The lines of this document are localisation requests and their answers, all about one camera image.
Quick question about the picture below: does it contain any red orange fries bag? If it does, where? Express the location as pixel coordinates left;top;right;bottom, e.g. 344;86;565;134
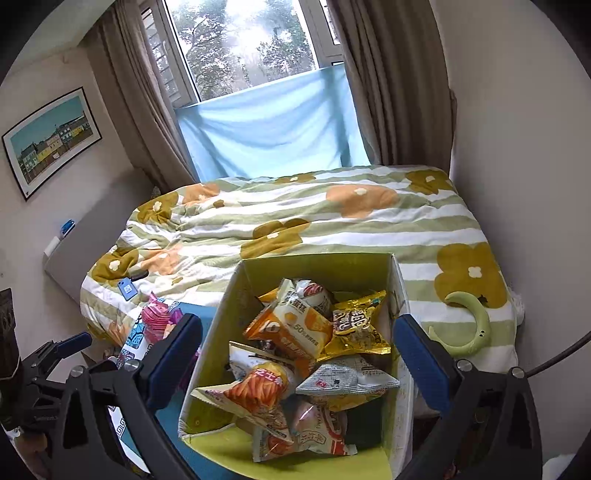
191;360;296;446

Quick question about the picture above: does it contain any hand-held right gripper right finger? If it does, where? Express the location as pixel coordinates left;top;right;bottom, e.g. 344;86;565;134
393;316;543;480

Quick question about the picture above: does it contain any orange white snack bag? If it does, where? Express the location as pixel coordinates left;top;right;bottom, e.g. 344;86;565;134
244;281;333;379

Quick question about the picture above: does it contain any pink snack bag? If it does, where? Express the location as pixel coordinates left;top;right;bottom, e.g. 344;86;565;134
141;292;185;342

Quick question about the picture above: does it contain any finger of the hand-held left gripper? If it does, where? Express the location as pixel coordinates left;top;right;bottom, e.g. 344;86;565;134
21;331;93;370

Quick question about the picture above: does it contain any beige curtain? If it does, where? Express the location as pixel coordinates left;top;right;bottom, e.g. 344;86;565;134
325;0;458;174
85;0;199;192

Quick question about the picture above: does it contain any framed wall picture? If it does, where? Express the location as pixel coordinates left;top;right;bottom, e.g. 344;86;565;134
2;86;102;201

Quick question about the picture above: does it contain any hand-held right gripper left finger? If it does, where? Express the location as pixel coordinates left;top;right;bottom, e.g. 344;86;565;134
46;314;204;480

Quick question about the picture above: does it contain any white bag blue pattern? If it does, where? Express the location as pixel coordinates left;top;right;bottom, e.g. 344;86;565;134
117;300;160;370

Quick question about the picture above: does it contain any dark brown furniture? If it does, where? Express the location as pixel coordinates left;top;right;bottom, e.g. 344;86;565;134
0;288;20;379

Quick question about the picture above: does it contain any green crescent neck fan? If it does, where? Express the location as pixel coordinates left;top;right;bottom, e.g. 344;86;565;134
428;291;491;357

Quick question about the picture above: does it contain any black cable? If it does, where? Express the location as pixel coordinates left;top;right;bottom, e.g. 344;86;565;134
526;332;591;377

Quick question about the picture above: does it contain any white red snack bag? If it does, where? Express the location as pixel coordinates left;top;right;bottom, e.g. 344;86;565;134
295;278;333;319

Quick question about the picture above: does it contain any green cardboard box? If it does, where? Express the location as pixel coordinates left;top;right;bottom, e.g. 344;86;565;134
178;251;416;480

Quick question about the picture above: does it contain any light blue window cloth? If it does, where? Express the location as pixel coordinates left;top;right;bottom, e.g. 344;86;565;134
177;65;370;181

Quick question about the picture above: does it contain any beige headboard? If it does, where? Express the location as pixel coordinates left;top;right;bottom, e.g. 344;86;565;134
42;166;155;305

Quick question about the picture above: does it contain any gold snack bag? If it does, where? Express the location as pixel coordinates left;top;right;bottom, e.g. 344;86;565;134
330;290;393;358

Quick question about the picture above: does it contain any window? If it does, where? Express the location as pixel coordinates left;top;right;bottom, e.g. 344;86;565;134
139;0;347;109

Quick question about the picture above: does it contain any floral striped blanket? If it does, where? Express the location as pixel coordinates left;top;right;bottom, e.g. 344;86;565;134
79;165;520;370

